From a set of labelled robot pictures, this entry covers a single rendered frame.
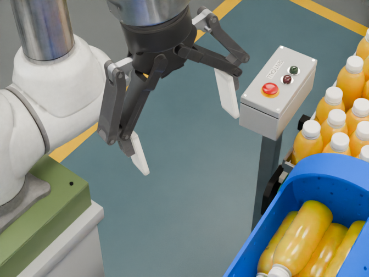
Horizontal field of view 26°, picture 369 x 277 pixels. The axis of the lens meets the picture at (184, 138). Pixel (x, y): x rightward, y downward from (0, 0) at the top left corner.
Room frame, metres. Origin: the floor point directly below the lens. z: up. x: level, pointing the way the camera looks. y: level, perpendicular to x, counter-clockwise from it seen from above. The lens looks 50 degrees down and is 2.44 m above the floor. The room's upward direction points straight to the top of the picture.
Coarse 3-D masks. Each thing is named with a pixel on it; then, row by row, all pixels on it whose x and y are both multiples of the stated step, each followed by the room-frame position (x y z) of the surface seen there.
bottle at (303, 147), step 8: (296, 136) 1.17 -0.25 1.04; (304, 136) 1.15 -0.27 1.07; (320, 136) 1.16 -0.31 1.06; (296, 144) 1.15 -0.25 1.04; (304, 144) 1.14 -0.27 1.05; (312, 144) 1.14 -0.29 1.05; (320, 144) 1.14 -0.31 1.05; (296, 152) 1.14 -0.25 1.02; (304, 152) 1.13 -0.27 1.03; (312, 152) 1.13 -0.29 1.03; (320, 152) 1.14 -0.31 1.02; (296, 160) 1.14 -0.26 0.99
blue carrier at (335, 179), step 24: (312, 168) 0.95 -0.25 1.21; (336, 168) 0.93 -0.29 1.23; (360, 168) 0.93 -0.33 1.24; (288, 192) 0.99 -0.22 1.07; (312, 192) 0.98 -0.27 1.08; (336, 192) 0.96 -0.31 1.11; (360, 192) 0.94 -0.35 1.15; (264, 216) 0.90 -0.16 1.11; (336, 216) 0.95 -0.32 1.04; (360, 216) 0.93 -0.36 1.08; (264, 240) 0.89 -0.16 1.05; (360, 240) 0.78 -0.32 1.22; (240, 264) 0.81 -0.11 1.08; (360, 264) 0.73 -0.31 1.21
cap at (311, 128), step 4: (308, 120) 1.18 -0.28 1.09; (312, 120) 1.18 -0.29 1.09; (304, 124) 1.17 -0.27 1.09; (308, 124) 1.17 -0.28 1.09; (312, 124) 1.17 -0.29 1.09; (316, 124) 1.17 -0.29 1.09; (304, 128) 1.15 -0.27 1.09; (308, 128) 1.15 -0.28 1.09; (312, 128) 1.15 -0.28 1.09; (316, 128) 1.15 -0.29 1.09; (320, 128) 1.16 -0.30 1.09; (304, 132) 1.15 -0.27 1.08; (308, 132) 1.14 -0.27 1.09; (312, 132) 1.14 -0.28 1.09; (316, 132) 1.14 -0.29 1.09; (308, 136) 1.14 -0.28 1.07; (312, 136) 1.14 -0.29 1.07
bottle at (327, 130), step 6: (324, 126) 1.19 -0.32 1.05; (330, 126) 1.18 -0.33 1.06; (336, 126) 1.18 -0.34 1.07; (342, 126) 1.18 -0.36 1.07; (324, 132) 1.18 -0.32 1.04; (330, 132) 1.17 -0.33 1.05; (336, 132) 1.17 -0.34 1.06; (324, 138) 1.17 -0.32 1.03; (330, 138) 1.17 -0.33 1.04; (324, 144) 1.17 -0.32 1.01
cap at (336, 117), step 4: (332, 112) 1.20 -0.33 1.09; (336, 112) 1.20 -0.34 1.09; (340, 112) 1.20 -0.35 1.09; (328, 116) 1.19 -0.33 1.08; (332, 116) 1.19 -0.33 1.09; (336, 116) 1.19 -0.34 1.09; (340, 116) 1.19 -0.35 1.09; (344, 116) 1.19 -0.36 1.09; (328, 120) 1.19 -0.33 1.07; (332, 120) 1.18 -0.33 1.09; (336, 120) 1.18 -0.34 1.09; (340, 120) 1.18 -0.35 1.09; (344, 120) 1.18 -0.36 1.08; (332, 124) 1.18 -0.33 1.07; (336, 124) 1.18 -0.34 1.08; (340, 124) 1.18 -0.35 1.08
